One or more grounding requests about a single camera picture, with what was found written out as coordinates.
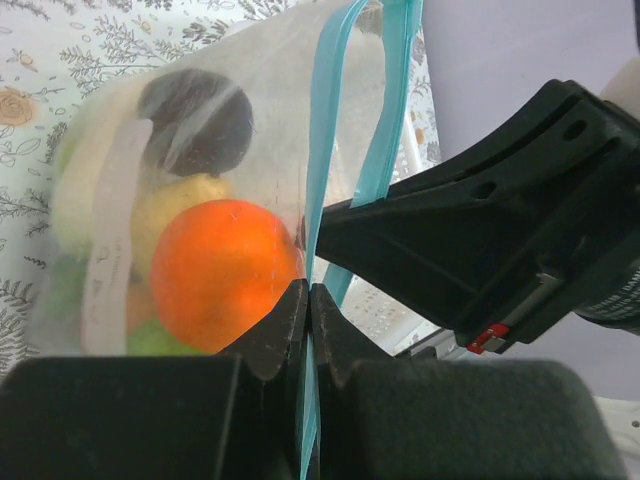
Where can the orange fruit toy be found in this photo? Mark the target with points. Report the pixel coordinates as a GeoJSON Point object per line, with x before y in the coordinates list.
{"type": "Point", "coordinates": [219, 268]}

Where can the floral table mat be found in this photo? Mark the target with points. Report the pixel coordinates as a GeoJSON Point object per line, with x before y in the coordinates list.
{"type": "Point", "coordinates": [54, 54]}

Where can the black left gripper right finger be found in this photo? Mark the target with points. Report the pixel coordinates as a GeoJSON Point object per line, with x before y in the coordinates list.
{"type": "Point", "coordinates": [387, 418]}

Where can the peach toy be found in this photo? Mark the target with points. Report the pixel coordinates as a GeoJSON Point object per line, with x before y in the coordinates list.
{"type": "Point", "coordinates": [140, 306]}

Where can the green fruit toy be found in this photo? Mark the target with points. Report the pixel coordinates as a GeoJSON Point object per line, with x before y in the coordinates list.
{"type": "Point", "coordinates": [152, 339]}

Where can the white plastic basket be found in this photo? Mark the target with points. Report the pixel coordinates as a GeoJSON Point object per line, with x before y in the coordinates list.
{"type": "Point", "coordinates": [391, 325]}

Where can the yellow pear toy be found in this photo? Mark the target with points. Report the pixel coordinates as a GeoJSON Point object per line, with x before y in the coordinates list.
{"type": "Point", "coordinates": [153, 212]}

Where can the dark brown mangosteen toy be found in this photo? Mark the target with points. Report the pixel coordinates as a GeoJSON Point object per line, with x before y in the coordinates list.
{"type": "Point", "coordinates": [202, 122]}

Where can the clear zip top bag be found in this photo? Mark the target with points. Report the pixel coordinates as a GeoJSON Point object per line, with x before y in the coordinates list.
{"type": "Point", "coordinates": [328, 82]}

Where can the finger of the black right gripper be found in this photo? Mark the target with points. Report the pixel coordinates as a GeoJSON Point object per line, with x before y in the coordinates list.
{"type": "Point", "coordinates": [490, 243]}

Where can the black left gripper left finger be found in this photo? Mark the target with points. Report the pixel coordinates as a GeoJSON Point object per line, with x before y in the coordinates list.
{"type": "Point", "coordinates": [227, 416]}

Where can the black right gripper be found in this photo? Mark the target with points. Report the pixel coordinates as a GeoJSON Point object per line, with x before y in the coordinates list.
{"type": "Point", "coordinates": [610, 283]}

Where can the white radish toy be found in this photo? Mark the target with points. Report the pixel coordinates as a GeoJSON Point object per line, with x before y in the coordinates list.
{"type": "Point", "coordinates": [102, 168]}

